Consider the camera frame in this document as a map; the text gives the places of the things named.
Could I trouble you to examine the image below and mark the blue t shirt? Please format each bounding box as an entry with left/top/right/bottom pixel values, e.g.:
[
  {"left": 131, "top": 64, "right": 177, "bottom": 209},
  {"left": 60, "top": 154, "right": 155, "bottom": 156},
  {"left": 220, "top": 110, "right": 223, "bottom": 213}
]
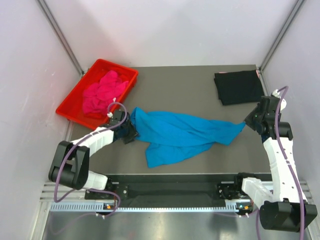
[{"left": 131, "top": 107, "right": 245, "bottom": 168}]

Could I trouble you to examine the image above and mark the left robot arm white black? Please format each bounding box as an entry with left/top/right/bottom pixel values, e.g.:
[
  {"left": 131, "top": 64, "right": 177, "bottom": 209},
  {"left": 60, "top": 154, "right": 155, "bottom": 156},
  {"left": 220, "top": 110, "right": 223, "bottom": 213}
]
[{"left": 48, "top": 115, "right": 138, "bottom": 199}]

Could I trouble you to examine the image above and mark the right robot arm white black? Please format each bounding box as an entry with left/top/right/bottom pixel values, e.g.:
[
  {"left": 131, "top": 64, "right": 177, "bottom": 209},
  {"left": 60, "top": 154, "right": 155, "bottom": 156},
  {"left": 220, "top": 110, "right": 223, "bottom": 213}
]
[{"left": 233, "top": 96, "right": 318, "bottom": 233}]

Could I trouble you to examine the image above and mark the folded black t shirt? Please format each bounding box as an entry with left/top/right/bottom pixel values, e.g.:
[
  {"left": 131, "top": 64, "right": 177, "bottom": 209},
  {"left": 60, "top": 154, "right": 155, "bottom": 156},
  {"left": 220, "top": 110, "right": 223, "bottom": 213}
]
[{"left": 214, "top": 70, "right": 265, "bottom": 106}]

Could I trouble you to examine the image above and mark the pink t shirt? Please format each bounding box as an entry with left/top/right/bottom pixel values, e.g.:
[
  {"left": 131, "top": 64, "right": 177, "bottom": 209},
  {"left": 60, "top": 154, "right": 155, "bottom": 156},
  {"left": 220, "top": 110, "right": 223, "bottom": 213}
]
[{"left": 82, "top": 70, "right": 129, "bottom": 116}]

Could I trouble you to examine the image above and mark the red plastic bin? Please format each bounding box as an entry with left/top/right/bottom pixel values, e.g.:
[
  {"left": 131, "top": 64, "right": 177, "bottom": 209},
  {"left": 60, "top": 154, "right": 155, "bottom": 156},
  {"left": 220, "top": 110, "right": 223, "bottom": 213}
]
[{"left": 56, "top": 59, "right": 139, "bottom": 130}]

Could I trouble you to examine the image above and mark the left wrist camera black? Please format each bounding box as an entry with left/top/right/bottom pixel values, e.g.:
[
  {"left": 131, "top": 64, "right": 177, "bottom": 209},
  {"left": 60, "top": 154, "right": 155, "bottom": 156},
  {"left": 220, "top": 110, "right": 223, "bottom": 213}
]
[{"left": 108, "top": 109, "right": 130, "bottom": 126}]

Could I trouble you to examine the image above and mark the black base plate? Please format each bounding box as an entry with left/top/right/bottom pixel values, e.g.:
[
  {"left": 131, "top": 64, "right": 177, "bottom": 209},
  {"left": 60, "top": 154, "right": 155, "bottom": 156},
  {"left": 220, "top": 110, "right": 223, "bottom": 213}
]
[{"left": 84, "top": 181, "right": 251, "bottom": 201}]

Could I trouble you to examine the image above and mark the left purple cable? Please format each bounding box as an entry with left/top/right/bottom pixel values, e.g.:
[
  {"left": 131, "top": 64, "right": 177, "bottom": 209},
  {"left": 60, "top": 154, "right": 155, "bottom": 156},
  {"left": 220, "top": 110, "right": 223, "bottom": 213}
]
[{"left": 53, "top": 101, "right": 128, "bottom": 217}]

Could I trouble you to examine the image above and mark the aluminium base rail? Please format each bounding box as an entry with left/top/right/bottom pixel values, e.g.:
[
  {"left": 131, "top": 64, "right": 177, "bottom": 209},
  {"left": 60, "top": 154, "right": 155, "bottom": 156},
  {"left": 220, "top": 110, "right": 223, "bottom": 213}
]
[{"left": 39, "top": 181, "right": 312, "bottom": 213}]

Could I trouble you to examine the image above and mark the right corner aluminium post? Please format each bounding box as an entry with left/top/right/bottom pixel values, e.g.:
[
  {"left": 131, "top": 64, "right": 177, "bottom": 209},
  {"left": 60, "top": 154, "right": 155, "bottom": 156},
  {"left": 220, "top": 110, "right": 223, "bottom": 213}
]
[{"left": 259, "top": 0, "right": 307, "bottom": 72}]

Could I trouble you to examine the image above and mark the corner aluminium post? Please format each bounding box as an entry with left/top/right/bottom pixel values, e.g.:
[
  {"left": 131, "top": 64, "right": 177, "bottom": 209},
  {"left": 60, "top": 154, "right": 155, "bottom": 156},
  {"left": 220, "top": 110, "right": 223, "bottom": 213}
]
[
  {"left": 35, "top": 0, "right": 84, "bottom": 76},
  {"left": 259, "top": 0, "right": 307, "bottom": 72}
]

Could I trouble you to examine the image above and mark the left corner aluminium post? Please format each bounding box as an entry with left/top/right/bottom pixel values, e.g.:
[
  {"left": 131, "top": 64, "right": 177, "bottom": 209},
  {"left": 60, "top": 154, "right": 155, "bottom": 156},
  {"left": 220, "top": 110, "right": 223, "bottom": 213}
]
[{"left": 35, "top": 0, "right": 84, "bottom": 76}]

